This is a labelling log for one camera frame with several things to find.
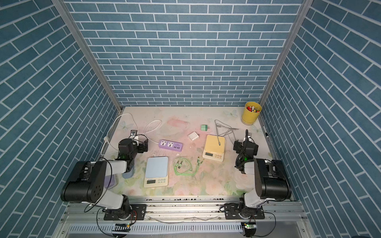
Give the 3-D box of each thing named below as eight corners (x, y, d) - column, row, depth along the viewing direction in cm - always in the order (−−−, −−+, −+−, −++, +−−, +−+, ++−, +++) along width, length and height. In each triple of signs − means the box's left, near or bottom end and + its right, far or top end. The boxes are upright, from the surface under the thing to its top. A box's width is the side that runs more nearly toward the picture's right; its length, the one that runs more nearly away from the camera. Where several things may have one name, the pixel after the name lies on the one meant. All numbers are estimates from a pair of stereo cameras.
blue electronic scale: (142, 187, 83) (141, 185, 81) (149, 158, 95) (148, 156, 93) (167, 187, 84) (166, 185, 81) (170, 158, 95) (170, 156, 93)
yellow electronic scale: (202, 158, 94) (202, 156, 93) (206, 135, 106) (206, 133, 104) (223, 161, 93) (224, 160, 91) (225, 138, 104) (225, 136, 103)
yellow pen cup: (242, 125, 113) (247, 112, 101) (239, 115, 120) (244, 101, 108) (256, 126, 113) (263, 112, 101) (253, 115, 120) (259, 101, 108)
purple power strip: (158, 147, 100) (157, 144, 97) (161, 141, 103) (160, 138, 100) (181, 152, 98) (181, 149, 95) (183, 145, 101) (183, 143, 98)
